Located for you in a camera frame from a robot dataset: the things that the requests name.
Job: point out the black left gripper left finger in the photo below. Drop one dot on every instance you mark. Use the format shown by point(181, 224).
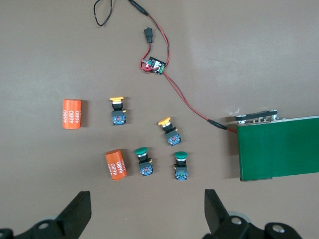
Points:
point(74, 214)

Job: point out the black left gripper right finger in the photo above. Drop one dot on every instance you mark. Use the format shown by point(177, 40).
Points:
point(219, 219)

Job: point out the orange 4680 cylinder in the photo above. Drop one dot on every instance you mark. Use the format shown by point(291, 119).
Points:
point(71, 114)
point(115, 165)

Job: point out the green push button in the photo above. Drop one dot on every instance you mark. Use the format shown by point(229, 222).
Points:
point(143, 163)
point(180, 166)

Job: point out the yellow push button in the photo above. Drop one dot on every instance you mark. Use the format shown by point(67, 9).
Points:
point(117, 112)
point(170, 132)

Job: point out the green conveyor belt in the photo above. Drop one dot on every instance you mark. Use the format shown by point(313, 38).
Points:
point(279, 149)

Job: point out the small black controller board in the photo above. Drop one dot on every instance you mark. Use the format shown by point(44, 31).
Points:
point(155, 66)

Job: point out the red black power lead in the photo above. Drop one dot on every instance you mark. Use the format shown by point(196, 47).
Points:
point(166, 37)

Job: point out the black inline rocker switch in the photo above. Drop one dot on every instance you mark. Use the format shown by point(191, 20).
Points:
point(148, 34)

